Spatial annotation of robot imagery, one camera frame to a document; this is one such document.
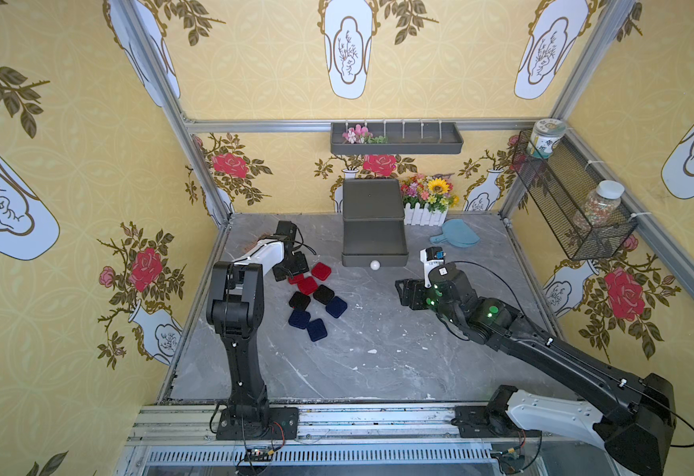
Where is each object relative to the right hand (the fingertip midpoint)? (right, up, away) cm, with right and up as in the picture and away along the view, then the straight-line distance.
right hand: (411, 278), depth 78 cm
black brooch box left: (-33, -10, +19) cm, 39 cm away
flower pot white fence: (+11, +25, +28) cm, 39 cm away
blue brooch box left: (-32, -14, +14) cm, 37 cm away
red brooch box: (-34, -3, +22) cm, 41 cm away
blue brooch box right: (-20, -11, +17) cm, 29 cm away
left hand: (-38, 0, +25) cm, 46 cm away
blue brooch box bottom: (-26, -18, +14) cm, 35 cm away
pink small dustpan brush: (-38, +11, 0) cm, 40 cm away
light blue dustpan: (+26, +13, +38) cm, 48 cm away
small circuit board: (-39, -43, -5) cm, 58 cm away
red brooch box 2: (-26, -1, +25) cm, 36 cm away
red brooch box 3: (-30, -5, +23) cm, 38 cm away
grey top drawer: (-8, +9, +15) cm, 19 cm away
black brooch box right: (-25, -8, +20) cm, 33 cm away
